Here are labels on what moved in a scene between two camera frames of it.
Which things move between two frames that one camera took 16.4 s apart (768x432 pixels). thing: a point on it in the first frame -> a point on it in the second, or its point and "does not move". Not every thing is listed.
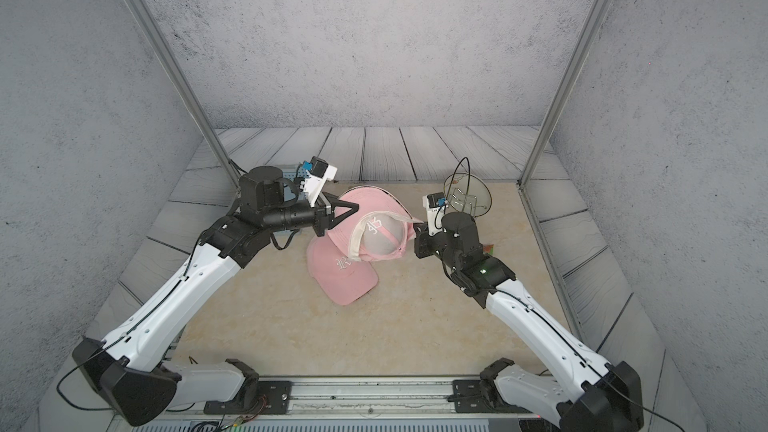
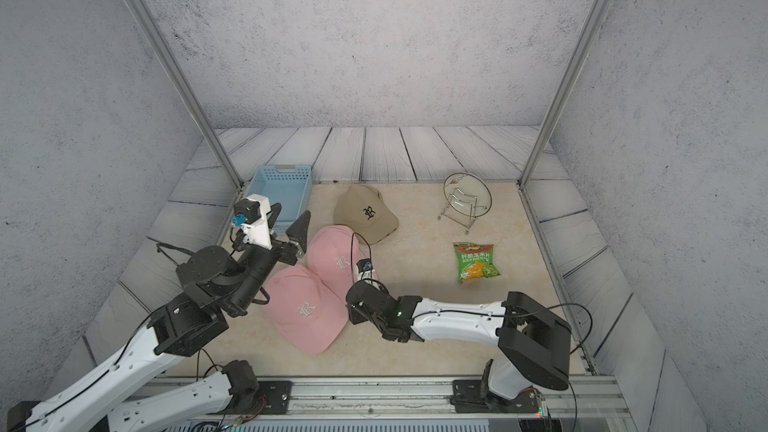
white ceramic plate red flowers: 468,194 does not move
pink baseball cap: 383,226 -> 332,253
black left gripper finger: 334,221 -> 298,232
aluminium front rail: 390,397 does not move
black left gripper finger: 334,202 -> 272,215
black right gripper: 424,250 -> 353,314
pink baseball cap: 346,280 -> 304,309
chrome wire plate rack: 460,199 does not move
